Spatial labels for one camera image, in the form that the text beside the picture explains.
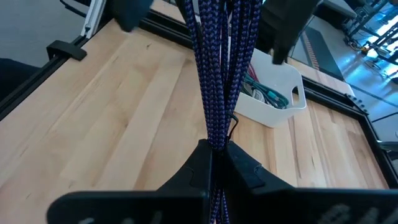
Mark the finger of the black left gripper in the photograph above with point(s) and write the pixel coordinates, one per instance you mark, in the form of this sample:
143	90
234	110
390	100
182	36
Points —
130	14
280	31

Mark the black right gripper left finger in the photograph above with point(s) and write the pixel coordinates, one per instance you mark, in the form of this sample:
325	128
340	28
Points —
155	207

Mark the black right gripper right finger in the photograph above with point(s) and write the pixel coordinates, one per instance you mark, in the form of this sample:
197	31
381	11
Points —
280	205

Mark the white bar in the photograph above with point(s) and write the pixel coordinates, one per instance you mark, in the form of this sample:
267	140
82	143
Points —
93	18

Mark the black mat with hazard stripes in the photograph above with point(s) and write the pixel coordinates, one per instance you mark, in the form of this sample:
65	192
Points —
326	59

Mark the grey background table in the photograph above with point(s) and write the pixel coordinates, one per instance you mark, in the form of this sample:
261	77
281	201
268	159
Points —
339	7

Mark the white plastic bin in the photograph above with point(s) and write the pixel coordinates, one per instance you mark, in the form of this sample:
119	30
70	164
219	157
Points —
273	115

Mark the black frame clamp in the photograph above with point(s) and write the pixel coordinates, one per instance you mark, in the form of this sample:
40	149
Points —
66	49

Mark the black aluminium table frame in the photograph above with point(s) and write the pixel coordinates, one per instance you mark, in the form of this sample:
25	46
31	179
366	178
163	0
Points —
329	96

